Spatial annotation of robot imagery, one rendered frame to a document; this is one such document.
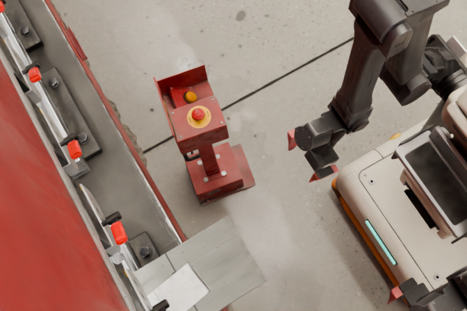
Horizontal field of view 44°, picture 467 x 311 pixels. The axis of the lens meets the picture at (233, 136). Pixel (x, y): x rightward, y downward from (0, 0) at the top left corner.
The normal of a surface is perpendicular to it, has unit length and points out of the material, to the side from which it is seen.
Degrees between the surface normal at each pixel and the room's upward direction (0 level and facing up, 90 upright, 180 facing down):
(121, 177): 0
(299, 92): 0
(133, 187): 0
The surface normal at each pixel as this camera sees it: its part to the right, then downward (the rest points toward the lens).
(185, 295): -0.06, -0.34
